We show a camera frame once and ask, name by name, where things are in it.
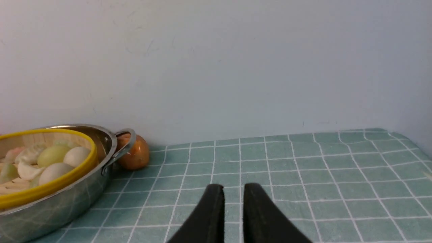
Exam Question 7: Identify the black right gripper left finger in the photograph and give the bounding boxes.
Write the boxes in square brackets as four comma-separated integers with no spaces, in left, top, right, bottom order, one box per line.
[168,184,225,243]

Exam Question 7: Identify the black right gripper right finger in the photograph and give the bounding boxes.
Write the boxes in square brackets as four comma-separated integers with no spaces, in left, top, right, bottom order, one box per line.
[243,183,311,243]

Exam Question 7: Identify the yellow bamboo steamer basket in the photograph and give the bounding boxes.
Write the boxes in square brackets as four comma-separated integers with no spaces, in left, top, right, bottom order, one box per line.
[1,129,99,210]

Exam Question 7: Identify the stainless steel pot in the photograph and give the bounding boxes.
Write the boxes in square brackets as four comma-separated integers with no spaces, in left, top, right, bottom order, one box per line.
[0,124,137,243]

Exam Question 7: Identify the brown potato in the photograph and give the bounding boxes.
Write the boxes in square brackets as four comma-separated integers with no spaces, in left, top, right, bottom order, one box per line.
[118,135,150,170]

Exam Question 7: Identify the green checkered tablecloth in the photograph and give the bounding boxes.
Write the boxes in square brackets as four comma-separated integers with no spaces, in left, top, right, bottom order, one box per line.
[35,129,432,243]

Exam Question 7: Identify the green round bun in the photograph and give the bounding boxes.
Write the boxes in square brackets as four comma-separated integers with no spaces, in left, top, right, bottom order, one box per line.
[37,145,71,168]

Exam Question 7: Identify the white dumpling centre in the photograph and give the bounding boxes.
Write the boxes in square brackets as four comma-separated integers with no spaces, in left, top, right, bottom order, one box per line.
[17,162,45,181]

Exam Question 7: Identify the white dumpling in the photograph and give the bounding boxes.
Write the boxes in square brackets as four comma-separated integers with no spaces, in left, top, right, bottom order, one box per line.
[17,162,45,181]
[15,143,47,165]

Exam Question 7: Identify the white dumpling top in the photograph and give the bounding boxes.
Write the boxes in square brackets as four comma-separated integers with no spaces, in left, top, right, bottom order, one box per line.
[15,143,47,165]

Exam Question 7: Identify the green dumpling pair left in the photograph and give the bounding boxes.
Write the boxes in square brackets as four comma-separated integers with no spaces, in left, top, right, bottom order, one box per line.
[0,163,19,184]

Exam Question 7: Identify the pink dumpling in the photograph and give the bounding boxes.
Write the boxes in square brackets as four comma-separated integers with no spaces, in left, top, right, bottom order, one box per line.
[4,146,26,163]

